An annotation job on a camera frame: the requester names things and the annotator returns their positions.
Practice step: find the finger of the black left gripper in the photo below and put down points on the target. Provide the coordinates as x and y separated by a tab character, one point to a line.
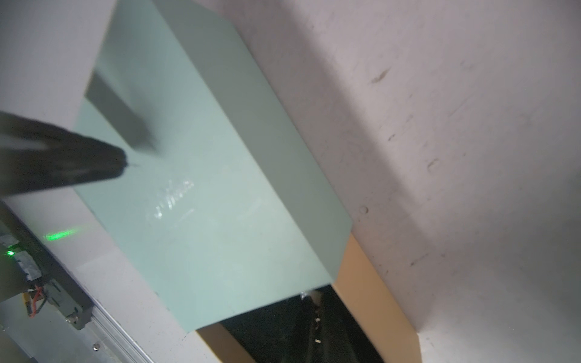
37	156

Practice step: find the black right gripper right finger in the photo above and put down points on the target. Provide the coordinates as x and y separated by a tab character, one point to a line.
343	340

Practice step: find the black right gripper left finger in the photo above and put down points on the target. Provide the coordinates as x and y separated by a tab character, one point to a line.
302	339

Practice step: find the gold pearl earring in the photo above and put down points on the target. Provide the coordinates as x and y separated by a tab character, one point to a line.
316	330

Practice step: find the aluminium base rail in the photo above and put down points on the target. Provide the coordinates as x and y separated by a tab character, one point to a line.
45	315

